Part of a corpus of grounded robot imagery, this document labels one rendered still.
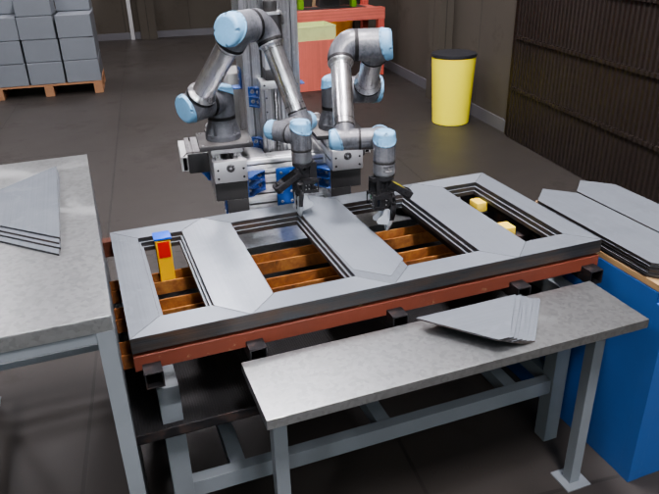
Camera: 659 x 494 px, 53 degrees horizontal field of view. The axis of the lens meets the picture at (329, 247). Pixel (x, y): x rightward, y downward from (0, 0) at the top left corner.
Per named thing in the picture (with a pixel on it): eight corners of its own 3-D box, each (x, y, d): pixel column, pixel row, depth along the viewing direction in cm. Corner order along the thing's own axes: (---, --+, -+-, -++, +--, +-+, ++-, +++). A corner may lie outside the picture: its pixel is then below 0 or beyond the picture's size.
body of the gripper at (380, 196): (366, 205, 232) (366, 172, 227) (387, 201, 235) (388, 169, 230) (375, 213, 226) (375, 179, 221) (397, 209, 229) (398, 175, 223)
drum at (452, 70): (461, 114, 702) (465, 47, 672) (480, 124, 664) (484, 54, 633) (422, 118, 692) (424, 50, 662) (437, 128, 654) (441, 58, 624)
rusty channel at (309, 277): (542, 245, 263) (544, 233, 260) (112, 334, 211) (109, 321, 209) (531, 237, 269) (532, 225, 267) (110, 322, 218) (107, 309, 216)
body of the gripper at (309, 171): (319, 194, 244) (318, 163, 238) (296, 197, 241) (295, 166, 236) (312, 187, 250) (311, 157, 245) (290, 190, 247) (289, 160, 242)
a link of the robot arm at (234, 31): (212, 123, 273) (270, 24, 235) (184, 131, 262) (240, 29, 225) (195, 101, 275) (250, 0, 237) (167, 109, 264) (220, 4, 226)
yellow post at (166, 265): (177, 288, 237) (170, 240, 228) (163, 290, 235) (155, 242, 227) (175, 281, 241) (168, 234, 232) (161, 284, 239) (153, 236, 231)
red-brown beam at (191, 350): (596, 267, 228) (599, 252, 225) (135, 372, 180) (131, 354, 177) (580, 256, 236) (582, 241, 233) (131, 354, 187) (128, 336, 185)
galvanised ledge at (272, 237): (486, 211, 301) (486, 205, 300) (204, 263, 261) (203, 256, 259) (463, 196, 318) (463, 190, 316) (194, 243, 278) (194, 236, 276)
